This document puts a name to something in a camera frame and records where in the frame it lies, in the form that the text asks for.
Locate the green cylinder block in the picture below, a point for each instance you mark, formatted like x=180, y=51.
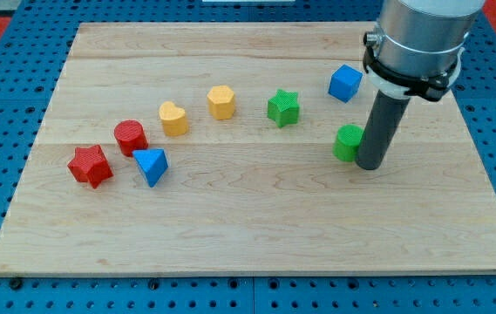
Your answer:
x=347, y=142

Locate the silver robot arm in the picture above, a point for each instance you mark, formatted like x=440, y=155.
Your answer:
x=415, y=46

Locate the blue cube block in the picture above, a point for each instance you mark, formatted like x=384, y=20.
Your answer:
x=344, y=83

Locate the green star block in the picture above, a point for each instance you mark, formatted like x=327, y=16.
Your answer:
x=283, y=108

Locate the yellow hexagon block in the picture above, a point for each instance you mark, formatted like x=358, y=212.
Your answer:
x=221, y=102

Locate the light wooden board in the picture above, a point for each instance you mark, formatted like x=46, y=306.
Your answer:
x=241, y=196

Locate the yellow heart block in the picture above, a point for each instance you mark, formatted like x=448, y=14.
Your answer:
x=173, y=119

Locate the blue triangle block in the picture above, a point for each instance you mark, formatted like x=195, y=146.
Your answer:
x=152, y=163

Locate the red cylinder block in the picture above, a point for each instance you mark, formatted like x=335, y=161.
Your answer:
x=130, y=136

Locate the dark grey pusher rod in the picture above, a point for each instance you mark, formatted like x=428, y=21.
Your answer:
x=382, y=123

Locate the red star block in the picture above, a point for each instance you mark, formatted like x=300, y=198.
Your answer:
x=90, y=165

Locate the black cable clamp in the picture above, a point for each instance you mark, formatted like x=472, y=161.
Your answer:
x=401, y=72

